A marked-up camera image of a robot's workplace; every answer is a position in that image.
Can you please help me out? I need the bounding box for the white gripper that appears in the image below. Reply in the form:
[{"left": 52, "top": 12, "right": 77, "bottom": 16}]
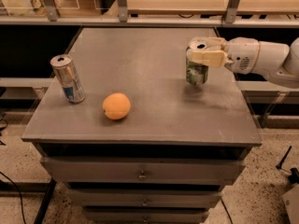
[{"left": 188, "top": 37, "right": 260, "bottom": 74}]

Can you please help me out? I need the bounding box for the green soda can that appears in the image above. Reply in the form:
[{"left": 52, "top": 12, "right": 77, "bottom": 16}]
[{"left": 186, "top": 39, "right": 208, "bottom": 86}]

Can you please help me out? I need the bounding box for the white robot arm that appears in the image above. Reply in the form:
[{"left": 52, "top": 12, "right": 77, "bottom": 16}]
[{"left": 186, "top": 37, "right": 299, "bottom": 88}]

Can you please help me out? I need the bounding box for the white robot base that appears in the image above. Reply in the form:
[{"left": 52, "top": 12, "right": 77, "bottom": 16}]
[{"left": 282, "top": 185, "right": 299, "bottom": 224}]

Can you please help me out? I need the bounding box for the silver blue energy drink can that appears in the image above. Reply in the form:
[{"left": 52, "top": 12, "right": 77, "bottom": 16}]
[{"left": 50, "top": 54, "right": 85, "bottom": 104}]

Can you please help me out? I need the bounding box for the orange fruit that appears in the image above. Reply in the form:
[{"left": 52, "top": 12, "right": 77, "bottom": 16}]
[{"left": 102, "top": 93, "right": 131, "bottom": 120}]

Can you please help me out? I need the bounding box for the grey drawer cabinet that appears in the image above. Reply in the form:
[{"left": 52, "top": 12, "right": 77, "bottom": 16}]
[{"left": 23, "top": 28, "right": 262, "bottom": 212}]

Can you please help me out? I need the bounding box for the black antenna device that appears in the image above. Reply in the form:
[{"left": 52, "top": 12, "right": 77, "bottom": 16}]
[{"left": 275, "top": 145, "right": 299, "bottom": 185}]

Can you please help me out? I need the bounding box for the top drawer with knob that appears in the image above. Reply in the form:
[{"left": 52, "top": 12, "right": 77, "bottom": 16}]
[{"left": 40, "top": 157, "right": 245, "bottom": 185}]

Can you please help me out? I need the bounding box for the drawer with knob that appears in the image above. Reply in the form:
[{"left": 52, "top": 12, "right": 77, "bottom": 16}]
[
  {"left": 40, "top": 157, "right": 245, "bottom": 185},
  {"left": 83, "top": 208, "right": 208, "bottom": 224},
  {"left": 67, "top": 189, "right": 221, "bottom": 209}
]

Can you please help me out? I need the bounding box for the middle drawer with knob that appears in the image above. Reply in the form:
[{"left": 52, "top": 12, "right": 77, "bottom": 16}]
[{"left": 67, "top": 189, "right": 221, "bottom": 209}]

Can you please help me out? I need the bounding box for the bottom drawer with knob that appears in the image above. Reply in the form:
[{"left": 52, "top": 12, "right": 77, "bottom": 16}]
[{"left": 83, "top": 208, "right": 208, "bottom": 224}]

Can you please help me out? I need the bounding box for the metal railing frame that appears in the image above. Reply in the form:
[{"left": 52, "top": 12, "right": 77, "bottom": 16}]
[{"left": 0, "top": 0, "right": 299, "bottom": 28}]

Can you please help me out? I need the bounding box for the black floor cable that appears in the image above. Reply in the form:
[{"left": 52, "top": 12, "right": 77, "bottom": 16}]
[{"left": 0, "top": 171, "right": 28, "bottom": 224}]

